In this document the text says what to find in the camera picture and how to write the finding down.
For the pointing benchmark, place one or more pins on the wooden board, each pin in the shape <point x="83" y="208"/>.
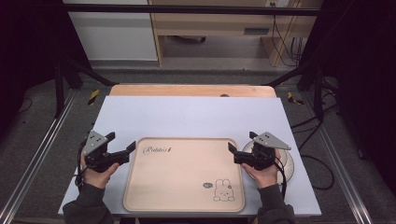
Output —
<point x="186" y="90"/>

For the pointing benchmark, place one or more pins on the black metal stand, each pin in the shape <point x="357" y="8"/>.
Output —
<point x="59" y="90"/>
<point x="317" y="93"/>

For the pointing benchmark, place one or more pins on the person's left hand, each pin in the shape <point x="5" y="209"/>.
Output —
<point x="99" y="178"/>

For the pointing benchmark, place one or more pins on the light wooden desk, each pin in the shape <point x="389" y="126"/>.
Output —
<point x="211" y="25"/>

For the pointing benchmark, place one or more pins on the yellow black tape strip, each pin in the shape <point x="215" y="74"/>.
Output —
<point x="292" y="98"/>
<point x="93" y="97"/>

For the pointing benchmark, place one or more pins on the beige tray with rabbit print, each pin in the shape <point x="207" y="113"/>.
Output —
<point x="183" y="177"/>

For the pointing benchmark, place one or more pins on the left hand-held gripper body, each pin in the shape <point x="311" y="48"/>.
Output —
<point x="95" y="143"/>

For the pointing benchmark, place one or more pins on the aluminium floor rail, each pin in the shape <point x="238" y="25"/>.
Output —
<point x="34" y="158"/>
<point x="342" y="168"/>

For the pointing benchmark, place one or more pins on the black horizontal frame bar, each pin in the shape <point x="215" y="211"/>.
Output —
<point x="186" y="9"/>

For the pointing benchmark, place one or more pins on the white cabinet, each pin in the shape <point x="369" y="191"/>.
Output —
<point x="115" y="37"/>

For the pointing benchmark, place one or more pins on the round silver plate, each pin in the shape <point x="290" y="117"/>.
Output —
<point x="288" y="165"/>

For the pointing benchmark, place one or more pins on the person's right hand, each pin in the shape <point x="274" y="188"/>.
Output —
<point x="264" y="176"/>

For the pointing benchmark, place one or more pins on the white table cover sheet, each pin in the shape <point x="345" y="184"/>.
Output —
<point x="186" y="116"/>

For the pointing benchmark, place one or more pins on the dark curtain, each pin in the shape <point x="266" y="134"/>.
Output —
<point x="364" y="77"/>
<point x="28" y="46"/>

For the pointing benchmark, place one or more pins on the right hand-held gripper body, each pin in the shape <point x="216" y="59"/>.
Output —
<point x="267" y="141"/>

